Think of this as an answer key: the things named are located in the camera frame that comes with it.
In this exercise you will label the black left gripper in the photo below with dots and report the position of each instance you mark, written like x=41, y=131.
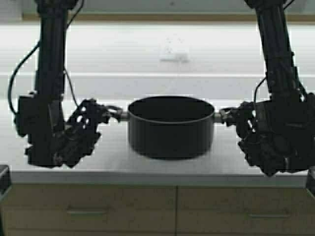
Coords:
x=81, y=135

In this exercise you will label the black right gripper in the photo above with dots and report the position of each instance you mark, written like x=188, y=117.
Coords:
x=276, y=137

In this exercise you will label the black cooking pot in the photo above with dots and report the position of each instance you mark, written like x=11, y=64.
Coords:
x=170, y=127

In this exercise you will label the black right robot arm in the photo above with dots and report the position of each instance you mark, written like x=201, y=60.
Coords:
x=281, y=73

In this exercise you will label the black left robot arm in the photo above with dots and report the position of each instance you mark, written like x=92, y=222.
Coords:
x=53, y=140

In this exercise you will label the right wooden drawer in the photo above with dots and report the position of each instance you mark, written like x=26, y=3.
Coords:
x=224, y=210

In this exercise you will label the wooden drawer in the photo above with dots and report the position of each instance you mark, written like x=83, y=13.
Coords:
x=224, y=210
x=40, y=210

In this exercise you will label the left wooden drawer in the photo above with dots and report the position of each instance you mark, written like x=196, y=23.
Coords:
x=40, y=210

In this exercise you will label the white wall outlet plate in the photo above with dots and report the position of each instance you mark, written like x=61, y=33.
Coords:
x=174, y=49

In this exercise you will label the right drawer metal handle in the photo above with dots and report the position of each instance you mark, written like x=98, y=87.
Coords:
x=269, y=215

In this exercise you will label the drawer metal handle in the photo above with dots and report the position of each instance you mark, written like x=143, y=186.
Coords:
x=86, y=212
x=269, y=215

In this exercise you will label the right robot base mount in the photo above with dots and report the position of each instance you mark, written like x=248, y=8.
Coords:
x=310, y=183

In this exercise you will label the left drawer metal handle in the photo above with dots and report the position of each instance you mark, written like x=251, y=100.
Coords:
x=86, y=212

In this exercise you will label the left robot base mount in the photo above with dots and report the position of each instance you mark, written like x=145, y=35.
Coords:
x=5, y=180

